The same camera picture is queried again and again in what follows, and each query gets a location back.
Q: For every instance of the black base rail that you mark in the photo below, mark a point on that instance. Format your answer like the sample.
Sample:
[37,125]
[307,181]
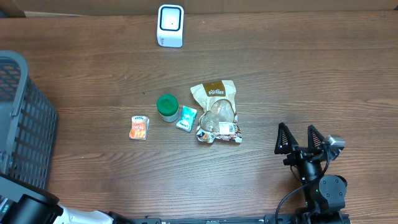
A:
[267,219]

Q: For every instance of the grey mesh basket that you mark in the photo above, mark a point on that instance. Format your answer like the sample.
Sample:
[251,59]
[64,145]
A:
[28,124]

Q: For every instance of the green lid jar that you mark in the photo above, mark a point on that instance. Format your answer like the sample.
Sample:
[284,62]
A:
[168,107]

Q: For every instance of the white barcode scanner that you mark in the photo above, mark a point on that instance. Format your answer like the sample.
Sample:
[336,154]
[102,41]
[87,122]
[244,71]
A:
[170,26]

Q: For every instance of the teal candy packet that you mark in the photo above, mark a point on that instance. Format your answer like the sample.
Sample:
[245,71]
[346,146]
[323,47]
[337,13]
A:
[186,121]

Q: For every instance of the brown snack bag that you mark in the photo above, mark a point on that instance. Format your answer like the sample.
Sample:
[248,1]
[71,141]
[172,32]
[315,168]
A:
[219,119]

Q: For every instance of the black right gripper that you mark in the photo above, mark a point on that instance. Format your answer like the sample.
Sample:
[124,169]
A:
[298,152]

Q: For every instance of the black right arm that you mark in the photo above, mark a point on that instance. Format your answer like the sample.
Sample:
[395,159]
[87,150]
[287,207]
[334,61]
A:
[324,194]

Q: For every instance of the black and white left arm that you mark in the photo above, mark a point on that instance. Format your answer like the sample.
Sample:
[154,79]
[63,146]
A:
[24,203]

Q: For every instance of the orange tissue packet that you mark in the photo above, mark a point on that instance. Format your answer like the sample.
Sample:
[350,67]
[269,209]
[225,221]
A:
[139,127]

